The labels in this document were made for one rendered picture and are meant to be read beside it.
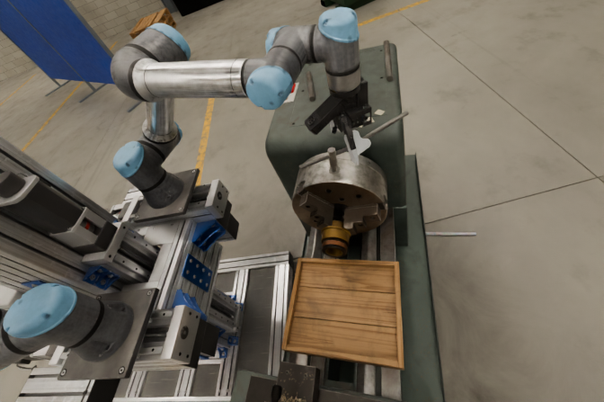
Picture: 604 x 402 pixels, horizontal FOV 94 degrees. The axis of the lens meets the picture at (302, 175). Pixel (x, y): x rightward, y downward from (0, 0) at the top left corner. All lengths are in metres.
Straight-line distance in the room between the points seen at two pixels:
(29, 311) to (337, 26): 0.89
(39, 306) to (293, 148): 0.76
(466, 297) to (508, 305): 0.20
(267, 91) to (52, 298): 0.68
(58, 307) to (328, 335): 0.71
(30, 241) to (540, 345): 2.11
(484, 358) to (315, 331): 1.09
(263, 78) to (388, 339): 0.80
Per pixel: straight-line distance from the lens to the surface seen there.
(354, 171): 0.85
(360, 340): 0.99
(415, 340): 1.34
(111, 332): 0.98
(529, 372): 1.95
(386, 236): 1.12
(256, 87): 0.52
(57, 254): 1.11
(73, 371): 1.09
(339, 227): 0.86
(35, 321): 0.89
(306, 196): 0.86
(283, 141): 0.99
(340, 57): 0.61
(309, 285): 1.07
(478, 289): 2.01
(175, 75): 0.66
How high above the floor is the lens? 1.85
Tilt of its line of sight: 45 degrees down
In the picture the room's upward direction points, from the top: 24 degrees counter-clockwise
